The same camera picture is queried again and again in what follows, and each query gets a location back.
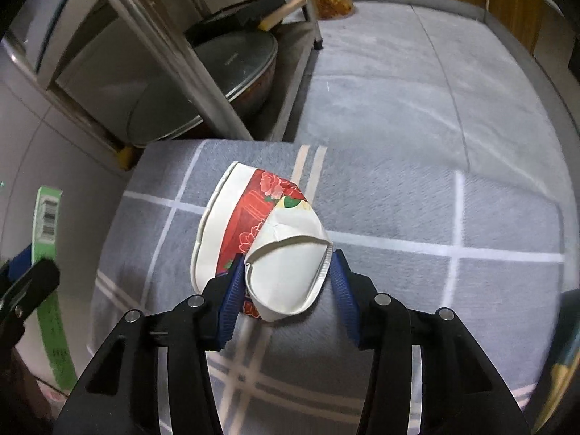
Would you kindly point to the small yellow object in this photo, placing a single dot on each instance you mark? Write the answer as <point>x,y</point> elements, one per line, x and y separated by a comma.
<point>124,157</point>

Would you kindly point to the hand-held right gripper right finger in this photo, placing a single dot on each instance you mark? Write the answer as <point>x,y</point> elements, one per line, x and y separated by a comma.
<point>342,294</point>

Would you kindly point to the grey checked floor mat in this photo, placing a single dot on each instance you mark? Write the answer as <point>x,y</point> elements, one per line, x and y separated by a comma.
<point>408,213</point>

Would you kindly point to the steel shelf rack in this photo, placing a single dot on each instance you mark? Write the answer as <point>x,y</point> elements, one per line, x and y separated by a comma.
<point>181,63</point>

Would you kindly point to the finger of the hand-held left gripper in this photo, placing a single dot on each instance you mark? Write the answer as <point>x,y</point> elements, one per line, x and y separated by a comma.
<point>18,258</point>
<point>36,281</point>

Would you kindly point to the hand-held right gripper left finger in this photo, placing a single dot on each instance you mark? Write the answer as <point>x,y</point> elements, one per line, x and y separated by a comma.
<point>231,308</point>

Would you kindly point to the red floral paper cup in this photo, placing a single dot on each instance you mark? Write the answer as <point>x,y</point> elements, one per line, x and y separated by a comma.
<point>281,272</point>

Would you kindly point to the yellow-rimmed dark bin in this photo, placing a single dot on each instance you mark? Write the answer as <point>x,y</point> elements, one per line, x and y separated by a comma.
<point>559,371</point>

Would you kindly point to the pan with glass lid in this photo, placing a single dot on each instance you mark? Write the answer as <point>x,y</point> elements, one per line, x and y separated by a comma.
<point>217,81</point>

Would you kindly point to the green barcode strip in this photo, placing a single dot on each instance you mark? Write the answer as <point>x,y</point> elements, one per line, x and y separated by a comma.
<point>56,340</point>

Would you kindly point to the wooden kitchen cabinet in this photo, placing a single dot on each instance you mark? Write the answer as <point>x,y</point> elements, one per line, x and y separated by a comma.
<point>512,4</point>

